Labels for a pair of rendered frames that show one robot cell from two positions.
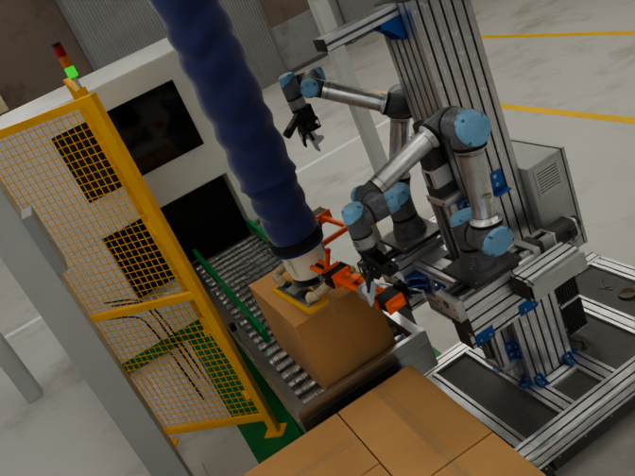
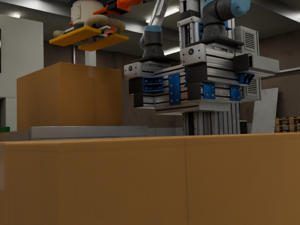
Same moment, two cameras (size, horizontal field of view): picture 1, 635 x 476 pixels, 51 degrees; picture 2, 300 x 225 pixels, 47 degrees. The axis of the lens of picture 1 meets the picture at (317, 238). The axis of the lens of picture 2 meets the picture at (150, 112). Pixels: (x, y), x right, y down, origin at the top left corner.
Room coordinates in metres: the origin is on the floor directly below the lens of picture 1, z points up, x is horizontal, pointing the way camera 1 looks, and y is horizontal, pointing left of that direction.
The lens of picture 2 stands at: (0.72, 0.57, 0.55)
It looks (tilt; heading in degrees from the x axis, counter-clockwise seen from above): 4 degrees up; 335
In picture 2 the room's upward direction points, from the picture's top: 2 degrees counter-clockwise
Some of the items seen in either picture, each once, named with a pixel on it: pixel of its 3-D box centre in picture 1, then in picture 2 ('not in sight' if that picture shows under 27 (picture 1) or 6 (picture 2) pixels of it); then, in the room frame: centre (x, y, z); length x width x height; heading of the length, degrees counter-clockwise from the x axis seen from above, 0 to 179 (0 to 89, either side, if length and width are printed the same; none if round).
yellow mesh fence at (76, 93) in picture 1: (158, 234); not in sight; (4.12, 0.92, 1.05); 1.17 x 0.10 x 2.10; 15
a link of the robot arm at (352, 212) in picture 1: (356, 220); not in sight; (2.00, -0.14, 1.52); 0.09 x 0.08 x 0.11; 103
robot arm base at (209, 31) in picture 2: (476, 252); (214, 34); (2.23, -0.53, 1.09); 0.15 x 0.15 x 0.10
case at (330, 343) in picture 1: (320, 314); (67, 106); (2.85, 0.14, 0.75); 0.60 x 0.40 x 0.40; 17
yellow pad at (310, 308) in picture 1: (298, 292); (74, 34); (2.50, 0.17, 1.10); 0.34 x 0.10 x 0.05; 22
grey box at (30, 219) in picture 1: (44, 240); not in sight; (2.99, 1.14, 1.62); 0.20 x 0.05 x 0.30; 15
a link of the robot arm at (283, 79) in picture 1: (290, 86); not in sight; (2.89, -0.16, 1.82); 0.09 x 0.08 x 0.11; 76
